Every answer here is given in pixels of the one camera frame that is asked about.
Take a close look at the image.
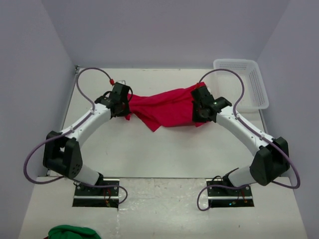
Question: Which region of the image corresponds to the red t shirt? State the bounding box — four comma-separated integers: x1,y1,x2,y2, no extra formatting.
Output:
129,82,205,132

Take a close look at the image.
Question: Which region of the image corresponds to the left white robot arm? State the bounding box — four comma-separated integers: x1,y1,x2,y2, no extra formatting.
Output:
43,82,133,196

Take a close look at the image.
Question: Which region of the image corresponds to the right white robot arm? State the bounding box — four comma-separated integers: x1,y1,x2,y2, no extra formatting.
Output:
191,86,290,196

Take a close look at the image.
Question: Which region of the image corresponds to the white plastic basket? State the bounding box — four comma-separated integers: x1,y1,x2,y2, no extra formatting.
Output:
213,59,269,113

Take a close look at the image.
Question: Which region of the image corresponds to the green t shirt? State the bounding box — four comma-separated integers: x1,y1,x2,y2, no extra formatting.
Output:
46,224,102,239

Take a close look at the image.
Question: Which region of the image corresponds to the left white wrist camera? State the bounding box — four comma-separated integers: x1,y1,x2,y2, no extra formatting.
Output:
116,80,126,85

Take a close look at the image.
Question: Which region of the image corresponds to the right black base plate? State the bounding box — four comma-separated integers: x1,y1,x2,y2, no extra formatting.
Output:
206,177,253,200

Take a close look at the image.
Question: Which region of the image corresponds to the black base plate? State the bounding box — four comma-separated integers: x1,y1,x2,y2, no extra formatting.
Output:
74,178,120,199
206,177,253,200

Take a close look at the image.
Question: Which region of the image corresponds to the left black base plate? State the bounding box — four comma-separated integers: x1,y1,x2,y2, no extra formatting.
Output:
74,178,120,199

